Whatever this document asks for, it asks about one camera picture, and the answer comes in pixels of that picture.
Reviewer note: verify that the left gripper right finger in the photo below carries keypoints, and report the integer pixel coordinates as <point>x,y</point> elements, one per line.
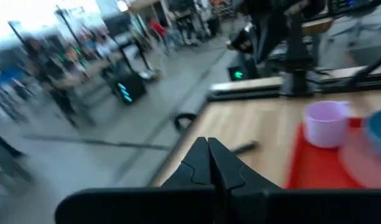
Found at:
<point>234,174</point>

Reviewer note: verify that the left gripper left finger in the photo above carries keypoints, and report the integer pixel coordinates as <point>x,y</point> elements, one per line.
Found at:
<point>196,168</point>

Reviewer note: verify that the lilac plastic mug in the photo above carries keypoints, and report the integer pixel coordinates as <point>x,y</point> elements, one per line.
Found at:
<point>326,124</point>

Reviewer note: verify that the pink plastic plate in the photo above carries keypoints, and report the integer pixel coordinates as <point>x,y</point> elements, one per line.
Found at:
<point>365,168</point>

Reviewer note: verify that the blue plastic bowl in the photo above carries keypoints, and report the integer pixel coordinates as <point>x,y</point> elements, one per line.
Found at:
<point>380,130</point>

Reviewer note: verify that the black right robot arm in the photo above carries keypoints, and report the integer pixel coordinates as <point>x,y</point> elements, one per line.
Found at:
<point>298,62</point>

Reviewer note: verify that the red plastic tray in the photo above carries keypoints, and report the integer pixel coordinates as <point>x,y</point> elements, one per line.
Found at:
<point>312,168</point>

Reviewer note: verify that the black computer tower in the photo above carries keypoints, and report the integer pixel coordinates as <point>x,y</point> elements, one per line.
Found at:
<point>131,90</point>

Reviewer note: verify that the person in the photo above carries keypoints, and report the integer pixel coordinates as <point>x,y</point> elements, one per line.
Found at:
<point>53,77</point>

